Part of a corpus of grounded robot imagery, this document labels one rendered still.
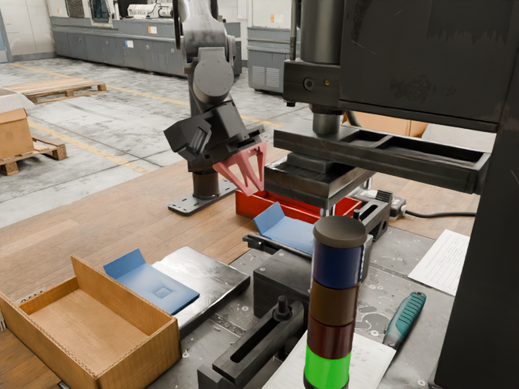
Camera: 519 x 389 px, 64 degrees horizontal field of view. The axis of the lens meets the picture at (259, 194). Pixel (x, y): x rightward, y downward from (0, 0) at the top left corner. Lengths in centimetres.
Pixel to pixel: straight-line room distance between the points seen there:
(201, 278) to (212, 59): 35
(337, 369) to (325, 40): 35
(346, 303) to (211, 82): 39
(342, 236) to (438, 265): 56
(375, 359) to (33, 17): 1176
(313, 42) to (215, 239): 47
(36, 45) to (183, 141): 1146
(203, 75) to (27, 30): 1140
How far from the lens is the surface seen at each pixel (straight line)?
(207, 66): 61
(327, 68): 51
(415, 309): 68
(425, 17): 45
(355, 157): 52
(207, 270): 73
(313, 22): 52
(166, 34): 815
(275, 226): 71
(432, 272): 82
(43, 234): 98
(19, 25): 1191
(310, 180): 52
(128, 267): 75
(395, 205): 96
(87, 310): 72
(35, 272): 86
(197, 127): 63
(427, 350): 66
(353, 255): 30
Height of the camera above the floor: 134
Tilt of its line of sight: 25 degrees down
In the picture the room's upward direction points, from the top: straight up
